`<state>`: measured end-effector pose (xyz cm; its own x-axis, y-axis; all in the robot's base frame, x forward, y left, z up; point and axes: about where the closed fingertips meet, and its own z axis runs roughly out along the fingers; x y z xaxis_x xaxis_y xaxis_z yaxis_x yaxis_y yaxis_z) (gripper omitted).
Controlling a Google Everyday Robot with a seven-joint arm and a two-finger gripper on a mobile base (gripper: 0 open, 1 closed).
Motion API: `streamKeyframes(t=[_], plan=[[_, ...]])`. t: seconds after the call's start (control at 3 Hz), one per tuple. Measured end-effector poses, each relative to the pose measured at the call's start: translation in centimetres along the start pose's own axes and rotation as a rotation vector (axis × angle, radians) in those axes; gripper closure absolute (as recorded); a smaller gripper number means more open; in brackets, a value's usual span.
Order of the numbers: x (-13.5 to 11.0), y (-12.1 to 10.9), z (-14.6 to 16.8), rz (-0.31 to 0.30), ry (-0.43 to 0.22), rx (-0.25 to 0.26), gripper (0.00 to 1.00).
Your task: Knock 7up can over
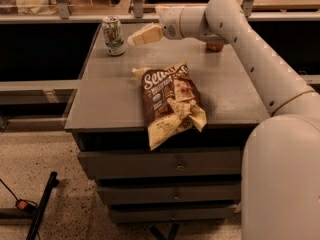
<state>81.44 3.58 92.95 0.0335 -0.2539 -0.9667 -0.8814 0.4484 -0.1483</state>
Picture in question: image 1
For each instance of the red Coca-Cola can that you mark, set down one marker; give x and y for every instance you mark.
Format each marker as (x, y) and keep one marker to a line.
(214, 47)

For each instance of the black metal stand leg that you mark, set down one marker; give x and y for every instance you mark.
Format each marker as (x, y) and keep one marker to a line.
(37, 217)

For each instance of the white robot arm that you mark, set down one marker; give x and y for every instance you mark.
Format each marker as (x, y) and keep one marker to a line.
(280, 188)

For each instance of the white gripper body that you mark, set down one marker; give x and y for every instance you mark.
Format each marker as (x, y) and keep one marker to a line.
(169, 23)

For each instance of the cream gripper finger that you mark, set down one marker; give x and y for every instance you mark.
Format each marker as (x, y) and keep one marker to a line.
(150, 33)

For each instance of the grey drawer cabinet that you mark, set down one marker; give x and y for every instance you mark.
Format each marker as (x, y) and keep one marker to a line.
(193, 175)

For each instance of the orange cable connector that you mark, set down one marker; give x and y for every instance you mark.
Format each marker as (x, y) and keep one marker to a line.
(25, 205)

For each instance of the white green 7up can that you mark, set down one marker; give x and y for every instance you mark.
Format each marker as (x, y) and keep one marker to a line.
(113, 37)

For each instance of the brown yellow chips bag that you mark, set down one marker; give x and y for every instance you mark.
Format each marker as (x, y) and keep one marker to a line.
(171, 102)

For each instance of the metal railing frame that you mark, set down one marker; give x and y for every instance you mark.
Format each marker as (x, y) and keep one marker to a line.
(100, 4)

